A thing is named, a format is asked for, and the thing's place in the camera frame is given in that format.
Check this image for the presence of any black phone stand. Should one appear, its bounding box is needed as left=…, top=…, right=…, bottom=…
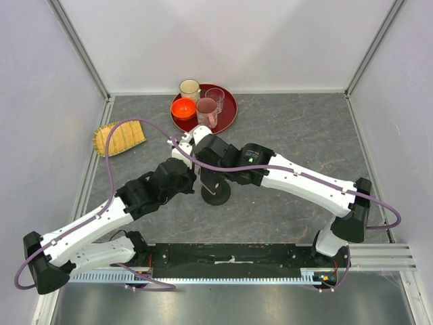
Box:
left=201, top=181, right=231, bottom=206

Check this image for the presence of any pink cased smartphone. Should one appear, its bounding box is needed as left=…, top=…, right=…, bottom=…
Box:
left=201, top=183, right=221, bottom=196

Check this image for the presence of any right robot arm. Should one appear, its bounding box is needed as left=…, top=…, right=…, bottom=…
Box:
left=193, top=133, right=372, bottom=267

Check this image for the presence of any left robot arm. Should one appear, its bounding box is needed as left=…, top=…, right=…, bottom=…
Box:
left=23, top=158, right=196, bottom=295

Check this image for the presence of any red round tray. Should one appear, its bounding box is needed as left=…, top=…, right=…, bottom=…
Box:
left=170, top=83, right=238, bottom=134

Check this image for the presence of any pink glass mug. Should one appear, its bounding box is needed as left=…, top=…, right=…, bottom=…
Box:
left=196, top=97, right=218, bottom=129

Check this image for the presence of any orange bowl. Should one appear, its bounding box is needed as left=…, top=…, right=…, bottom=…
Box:
left=170, top=97, right=196, bottom=121

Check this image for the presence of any clear glass tumbler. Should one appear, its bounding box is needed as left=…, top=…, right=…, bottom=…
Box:
left=205, top=87, right=225, bottom=114

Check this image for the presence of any cream ceramic cup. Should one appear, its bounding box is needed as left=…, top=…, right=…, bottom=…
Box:
left=179, top=79, right=201, bottom=102

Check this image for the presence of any woven bamboo basket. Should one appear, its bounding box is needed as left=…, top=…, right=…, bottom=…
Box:
left=93, top=121, right=146, bottom=157

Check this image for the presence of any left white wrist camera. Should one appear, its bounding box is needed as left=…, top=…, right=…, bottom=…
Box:
left=169, top=133, right=194, bottom=169

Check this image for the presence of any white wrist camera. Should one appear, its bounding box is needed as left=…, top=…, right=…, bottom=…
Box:
left=169, top=133, right=194, bottom=169
left=182, top=125, right=212, bottom=146

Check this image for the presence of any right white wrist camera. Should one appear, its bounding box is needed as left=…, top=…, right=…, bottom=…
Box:
left=182, top=125, right=212, bottom=146

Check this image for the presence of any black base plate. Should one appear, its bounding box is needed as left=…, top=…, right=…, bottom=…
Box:
left=132, top=243, right=347, bottom=280

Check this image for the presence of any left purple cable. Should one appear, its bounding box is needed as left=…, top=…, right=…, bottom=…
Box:
left=14, top=118, right=185, bottom=291

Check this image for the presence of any purple cable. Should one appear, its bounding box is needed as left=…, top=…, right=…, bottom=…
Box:
left=168, top=133, right=403, bottom=231
left=14, top=118, right=185, bottom=291

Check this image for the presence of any slotted cable duct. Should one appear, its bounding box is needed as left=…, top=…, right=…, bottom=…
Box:
left=70, top=268, right=329, bottom=285

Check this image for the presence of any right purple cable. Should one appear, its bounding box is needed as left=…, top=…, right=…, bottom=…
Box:
left=168, top=133, right=403, bottom=231

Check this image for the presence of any left aluminium frame post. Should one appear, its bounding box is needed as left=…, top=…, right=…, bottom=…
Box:
left=47, top=0, right=111, bottom=102

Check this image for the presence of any aluminium frame post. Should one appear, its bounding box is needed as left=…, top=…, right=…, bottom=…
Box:
left=344, top=0, right=406, bottom=99
left=47, top=0, right=111, bottom=102

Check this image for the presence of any right aluminium frame post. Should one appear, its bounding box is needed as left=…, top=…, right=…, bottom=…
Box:
left=344, top=0, right=406, bottom=99

